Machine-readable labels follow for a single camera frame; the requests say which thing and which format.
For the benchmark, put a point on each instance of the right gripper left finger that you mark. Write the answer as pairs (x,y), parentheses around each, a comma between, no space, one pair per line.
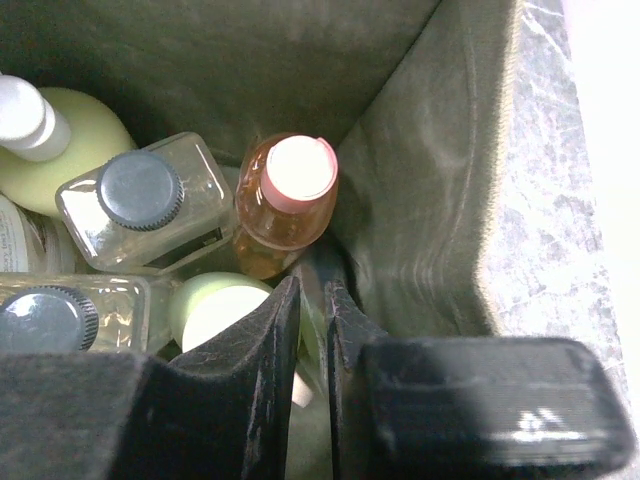
(219,411)

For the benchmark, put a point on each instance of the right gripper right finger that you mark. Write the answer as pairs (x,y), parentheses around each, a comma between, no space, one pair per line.
(467,407)

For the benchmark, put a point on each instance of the green bottle beige cap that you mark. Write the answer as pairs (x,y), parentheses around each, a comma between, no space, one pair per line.
(207,304)

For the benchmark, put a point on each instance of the small clear bottle grey cap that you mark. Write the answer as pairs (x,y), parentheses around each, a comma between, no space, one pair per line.
(70,313)

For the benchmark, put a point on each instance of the clear bottle with black label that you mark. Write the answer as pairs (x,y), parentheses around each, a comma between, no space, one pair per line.
(154,209)

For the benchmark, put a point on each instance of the orange bottle pink cap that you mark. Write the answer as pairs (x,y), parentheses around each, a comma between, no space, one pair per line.
(285,198)

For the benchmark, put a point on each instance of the olive canvas bag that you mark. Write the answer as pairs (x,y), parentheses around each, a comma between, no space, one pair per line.
(413,96)

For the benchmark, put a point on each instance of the yellow pump bottle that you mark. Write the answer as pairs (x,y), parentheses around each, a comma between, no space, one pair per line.
(49,136)

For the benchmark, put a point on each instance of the amber bottle white cap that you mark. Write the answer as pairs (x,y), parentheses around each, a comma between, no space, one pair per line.
(32,243)

